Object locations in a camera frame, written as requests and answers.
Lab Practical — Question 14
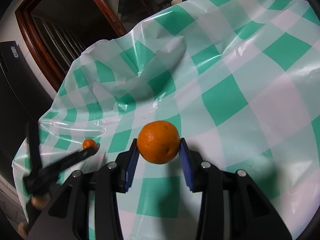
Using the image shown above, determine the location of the small orange mandarin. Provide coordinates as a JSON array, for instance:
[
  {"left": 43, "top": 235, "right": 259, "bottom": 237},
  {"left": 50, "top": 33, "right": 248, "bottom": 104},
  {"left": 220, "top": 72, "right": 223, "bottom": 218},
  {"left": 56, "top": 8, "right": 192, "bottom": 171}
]
[{"left": 82, "top": 138, "right": 98, "bottom": 150}]

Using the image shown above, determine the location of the orange mandarin top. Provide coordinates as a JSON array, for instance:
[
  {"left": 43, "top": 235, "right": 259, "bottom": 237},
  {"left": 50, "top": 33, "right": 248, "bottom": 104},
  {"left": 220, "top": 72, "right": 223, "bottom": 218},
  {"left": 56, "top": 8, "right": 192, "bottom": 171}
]
[{"left": 137, "top": 120, "right": 180, "bottom": 165}]

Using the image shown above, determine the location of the person's left hand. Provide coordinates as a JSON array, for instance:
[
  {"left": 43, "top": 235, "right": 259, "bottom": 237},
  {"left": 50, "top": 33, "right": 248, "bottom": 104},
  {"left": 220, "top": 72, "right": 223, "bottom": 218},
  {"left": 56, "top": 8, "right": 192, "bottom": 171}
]
[{"left": 17, "top": 193, "right": 51, "bottom": 239}]

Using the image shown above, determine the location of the black refrigerator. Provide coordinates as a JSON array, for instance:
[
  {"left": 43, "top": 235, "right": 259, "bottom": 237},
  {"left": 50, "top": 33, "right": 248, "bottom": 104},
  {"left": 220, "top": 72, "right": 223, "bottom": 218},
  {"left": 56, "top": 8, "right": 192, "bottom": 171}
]
[{"left": 0, "top": 41, "right": 53, "bottom": 186}]

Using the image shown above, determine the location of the brown wooden door frame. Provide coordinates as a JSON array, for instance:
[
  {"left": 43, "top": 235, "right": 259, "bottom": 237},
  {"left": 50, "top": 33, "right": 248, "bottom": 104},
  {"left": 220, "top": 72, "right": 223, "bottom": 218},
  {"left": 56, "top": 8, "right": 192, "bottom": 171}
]
[{"left": 15, "top": 0, "right": 190, "bottom": 92}]

